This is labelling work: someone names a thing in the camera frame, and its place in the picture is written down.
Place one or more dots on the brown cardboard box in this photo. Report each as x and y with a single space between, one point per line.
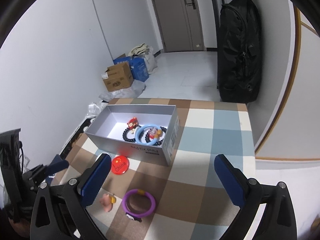
117 77

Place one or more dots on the red cartoon charm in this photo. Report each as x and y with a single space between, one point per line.
133 124

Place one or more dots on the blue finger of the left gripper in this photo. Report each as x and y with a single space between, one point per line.
57 167

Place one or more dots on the left hand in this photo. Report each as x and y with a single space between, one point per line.
22 228

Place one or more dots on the pink pig charm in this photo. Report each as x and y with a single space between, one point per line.
107 201

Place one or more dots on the white tote bag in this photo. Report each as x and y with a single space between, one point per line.
144 52

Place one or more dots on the blue cardboard box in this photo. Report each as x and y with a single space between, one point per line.
137 65

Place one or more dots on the white plastic parcel bag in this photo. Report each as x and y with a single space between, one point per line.
94 109

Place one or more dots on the grey cardboard box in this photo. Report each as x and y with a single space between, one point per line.
152 142

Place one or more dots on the checkered cloth mat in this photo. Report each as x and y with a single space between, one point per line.
191 202

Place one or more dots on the red China badge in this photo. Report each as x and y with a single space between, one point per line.
120 164

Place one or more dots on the grey plastic parcel bag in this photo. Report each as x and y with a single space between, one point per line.
134 91

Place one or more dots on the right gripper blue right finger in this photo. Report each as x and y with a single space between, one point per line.
232 179

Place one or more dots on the black large bag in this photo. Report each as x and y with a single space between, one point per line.
239 56

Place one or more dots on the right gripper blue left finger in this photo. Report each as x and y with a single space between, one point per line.
93 178

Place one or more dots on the grey door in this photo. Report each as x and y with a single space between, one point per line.
180 25

